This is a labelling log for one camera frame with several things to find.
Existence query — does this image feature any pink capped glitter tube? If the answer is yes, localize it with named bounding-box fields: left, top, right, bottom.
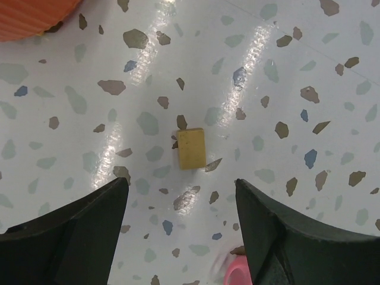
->
left=223, top=255, right=253, bottom=285

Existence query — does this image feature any orange round organizer container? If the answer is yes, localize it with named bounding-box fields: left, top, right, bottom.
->
left=1, top=0, right=81, bottom=42

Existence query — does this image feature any small tan eraser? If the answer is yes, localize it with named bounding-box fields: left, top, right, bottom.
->
left=177, top=128, right=207, bottom=170

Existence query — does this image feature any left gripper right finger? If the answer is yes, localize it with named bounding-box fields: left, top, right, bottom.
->
left=235, top=179, right=379, bottom=284

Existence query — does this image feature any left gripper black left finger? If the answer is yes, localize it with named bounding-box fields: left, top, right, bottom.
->
left=1, top=178, right=129, bottom=284

